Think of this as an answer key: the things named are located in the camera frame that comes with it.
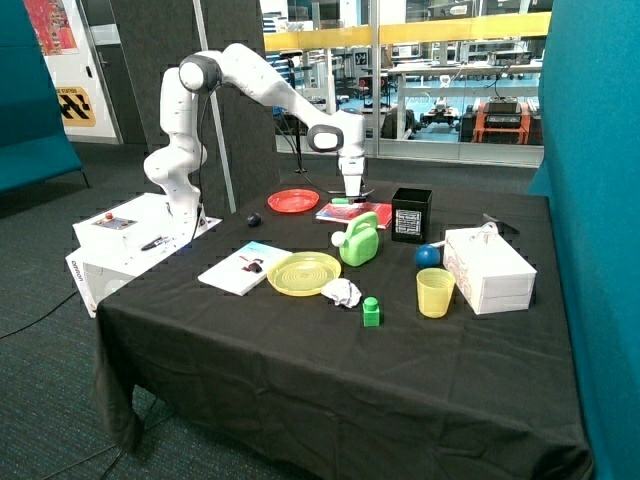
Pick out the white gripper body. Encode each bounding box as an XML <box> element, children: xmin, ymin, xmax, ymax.
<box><xmin>338</xmin><ymin>156</ymin><xmax>365</xmax><ymax>198</ymax></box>

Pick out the green highlighter blue cap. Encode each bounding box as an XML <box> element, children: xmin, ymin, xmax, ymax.
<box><xmin>331</xmin><ymin>197</ymin><xmax>367</xmax><ymax>205</ymax></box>

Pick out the pink highlighter black cap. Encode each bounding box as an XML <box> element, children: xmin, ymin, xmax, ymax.
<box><xmin>241</xmin><ymin>256</ymin><xmax>263</xmax><ymax>273</ymax></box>

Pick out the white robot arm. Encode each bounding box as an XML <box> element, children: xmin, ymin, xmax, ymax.
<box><xmin>144</xmin><ymin>43</ymin><xmax>365</xmax><ymax>237</ymax></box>

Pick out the orange blue Springer book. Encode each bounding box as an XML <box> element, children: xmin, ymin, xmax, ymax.
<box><xmin>315</xmin><ymin>202</ymin><xmax>392</xmax><ymax>230</ymax></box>

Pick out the light blue airplanes book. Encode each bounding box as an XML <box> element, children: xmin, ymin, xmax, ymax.
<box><xmin>198</xmin><ymin>241</ymin><xmax>291</xmax><ymax>296</ymax></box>

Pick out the black square container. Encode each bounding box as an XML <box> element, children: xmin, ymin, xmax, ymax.
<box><xmin>391</xmin><ymin>187</ymin><xmax>432</xmax><ymax>244</ymax></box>

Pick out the red plastic plate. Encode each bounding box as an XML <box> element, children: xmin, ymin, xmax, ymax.
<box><xmin>267</xmin><ymin>188</ymin><xmax>320</xmax><ymax>213</ymax></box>

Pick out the green toy watering can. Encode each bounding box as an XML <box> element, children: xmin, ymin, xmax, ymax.
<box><xmin>331</xmin><ymin>212</ymin><xmax>379</xmax><ymax>267</ymax></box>

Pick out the small black round object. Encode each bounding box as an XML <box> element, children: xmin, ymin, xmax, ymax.
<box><xmin>247</xmin><ymin>212</ymin><xmax>262</xmax><ymax>228</ymax></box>

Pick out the blue ball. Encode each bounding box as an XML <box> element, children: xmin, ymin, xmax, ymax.
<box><xmin>414</xmin><ymin>244</ymin><xmax>441</xmax><ymax>269</ymax></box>

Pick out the yellow plastic plate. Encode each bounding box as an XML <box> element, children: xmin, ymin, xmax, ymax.
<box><xmin>267</xmin><ymin>251</ymin><xmax>342</xmax><ymax>297</ymax></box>

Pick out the crumpled white paper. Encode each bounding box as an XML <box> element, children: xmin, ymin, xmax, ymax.
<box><xmin>321</xmin><ymin>278</ymin><xmax>362</xmax><ymax>308</ymax></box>

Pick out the yellow plastic cup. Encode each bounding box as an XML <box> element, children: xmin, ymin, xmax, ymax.
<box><xmin>416</xmin><ymin>268</ymin><xmax>456</xmax><ymax>319</ymax></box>

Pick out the green toy block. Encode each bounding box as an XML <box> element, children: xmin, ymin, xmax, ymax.
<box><xmin>362</xmin><ymin>296</ymin><xmax>381</xmax><ymax>328</ymax></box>

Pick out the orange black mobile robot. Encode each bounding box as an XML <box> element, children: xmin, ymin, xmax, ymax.
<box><xmin>459</xmin><ymin>96</ymin><xmax>543</xmax><ymax>145</ymax></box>

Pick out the black tablecloth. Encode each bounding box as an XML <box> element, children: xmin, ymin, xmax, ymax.
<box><xmin>93</xmin><ymin>188</ymin><xmax>595</xmax><ymax>479</ymax></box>

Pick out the white cardboard box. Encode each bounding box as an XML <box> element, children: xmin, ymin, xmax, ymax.
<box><xmin>443</xmin><ymin>222</ymin><xmax>537</xmax><ymax>315</ymax></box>

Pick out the black pen on base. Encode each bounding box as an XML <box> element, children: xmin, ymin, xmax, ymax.
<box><xmin>141</xmin><ymin>237</ymin><xmax>169</xmax><ymax>252</ymax></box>

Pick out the white robot control box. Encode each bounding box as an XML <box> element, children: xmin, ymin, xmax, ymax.
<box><xmin>66</xmin><ymin>193</ymin><xmax>221</xmax><ymax>317</ymax></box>

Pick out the black yellow hazard sign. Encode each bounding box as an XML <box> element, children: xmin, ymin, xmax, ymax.
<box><xmin>56</xmin><ymin>86</ymin><xmax>96</xmax><ymax>128</ymax></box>

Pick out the teal sofa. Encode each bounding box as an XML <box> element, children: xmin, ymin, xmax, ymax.
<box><xmin>0</xmin><ymin>0</ymin><xmax>83</xmax><ymax>193</ymax></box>

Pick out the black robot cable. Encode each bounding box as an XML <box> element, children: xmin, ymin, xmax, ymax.
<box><xmin>189</xmin><ymin>84</ymin><xmax>346</xmax><ymax>246</ymax></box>

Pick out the teal partition wall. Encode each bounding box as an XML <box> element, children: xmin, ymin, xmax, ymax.
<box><xmin>529</xmin><ymin>1</ymin><xmax>639</xmax><ymax>479</ymax></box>

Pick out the colourful wall poster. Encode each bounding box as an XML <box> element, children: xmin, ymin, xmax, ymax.
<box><xmin>23</xmin><ymin>0</ymin><xmax>78</xmax><ymax>57</ymax></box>

